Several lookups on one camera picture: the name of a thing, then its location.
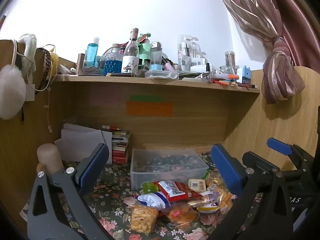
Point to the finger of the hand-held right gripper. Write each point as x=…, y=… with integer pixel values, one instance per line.
x=257, y=161
x=278, y=146

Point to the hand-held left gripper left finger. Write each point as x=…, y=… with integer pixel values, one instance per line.
x=95, y=165

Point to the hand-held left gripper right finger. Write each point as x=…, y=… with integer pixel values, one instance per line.
x=225, y=170

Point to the red snack packet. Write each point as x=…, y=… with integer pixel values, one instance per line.
x=175, y=190

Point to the clear plastic storage box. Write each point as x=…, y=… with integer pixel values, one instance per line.
x=170, y=170

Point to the floral tablecloth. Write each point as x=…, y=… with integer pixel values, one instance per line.
x=110, y=177

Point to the pile of small yellow packets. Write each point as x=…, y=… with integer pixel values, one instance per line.
x=220, y=195

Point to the white folded papers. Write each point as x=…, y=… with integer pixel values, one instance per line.
x=80, y=142

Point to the stack of books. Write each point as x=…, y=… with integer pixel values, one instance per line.
x=121, y=145

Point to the brown foil snack packet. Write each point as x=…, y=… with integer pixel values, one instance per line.
x=201, y=201

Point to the red white pen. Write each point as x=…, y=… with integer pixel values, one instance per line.
x=111, y=127

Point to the yellow white snack packet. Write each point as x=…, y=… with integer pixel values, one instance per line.
x=207, y=208

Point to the wooden desk hutch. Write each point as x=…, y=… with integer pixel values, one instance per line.
x=187, y=130

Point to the green jelly cup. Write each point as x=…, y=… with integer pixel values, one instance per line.
x=149, y=187

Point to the orange snack packet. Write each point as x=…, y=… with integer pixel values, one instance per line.
x=180, y=213

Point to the blue white snack packet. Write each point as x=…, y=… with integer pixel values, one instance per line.
x=152, y=200

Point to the yellow cracker snack packet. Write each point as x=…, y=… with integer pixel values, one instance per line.
x=143, y=218

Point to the orange paper note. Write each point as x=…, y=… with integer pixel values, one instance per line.
x=150, y=108

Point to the green paper note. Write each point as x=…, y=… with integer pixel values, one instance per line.
x=146, y=98

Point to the orange cap marker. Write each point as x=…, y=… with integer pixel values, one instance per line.
x=228, y=76

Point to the pink striped curtain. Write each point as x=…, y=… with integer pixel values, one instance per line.
x=282, y=55

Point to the small glass jar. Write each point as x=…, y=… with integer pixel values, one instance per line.
x=227, y=70

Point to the glitter jar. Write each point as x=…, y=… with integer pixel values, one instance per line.
x=230, y=58

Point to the brown cosmetic tube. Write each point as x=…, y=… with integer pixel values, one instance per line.
x=81, y=63

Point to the round glass bottle blue liquid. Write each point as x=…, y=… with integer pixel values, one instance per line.
x=113, y=63

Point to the white cosmetic box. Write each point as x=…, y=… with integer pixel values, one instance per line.
x=201, y=68

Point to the tall glass bottle white label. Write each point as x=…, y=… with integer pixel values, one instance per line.
x=130, y=60

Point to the blue toner bottle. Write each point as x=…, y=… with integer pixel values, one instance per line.
x=92, y=53

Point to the clear lidded small box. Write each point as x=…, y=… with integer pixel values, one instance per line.
x=161, y=75

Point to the white fluffy earmuffs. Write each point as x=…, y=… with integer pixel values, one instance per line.
x=11, y=90

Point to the brown patterned headband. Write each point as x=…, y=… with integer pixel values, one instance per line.
x=47, y=62

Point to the yellow plush item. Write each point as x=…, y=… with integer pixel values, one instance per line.
x=54, y=57

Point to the white pump bottle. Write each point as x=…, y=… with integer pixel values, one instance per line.
x=184, y=55

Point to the green pump bottle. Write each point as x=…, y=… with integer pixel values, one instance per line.
x=145, y=52

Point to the clear bottle silver cap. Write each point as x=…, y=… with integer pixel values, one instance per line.
x=156, y=57

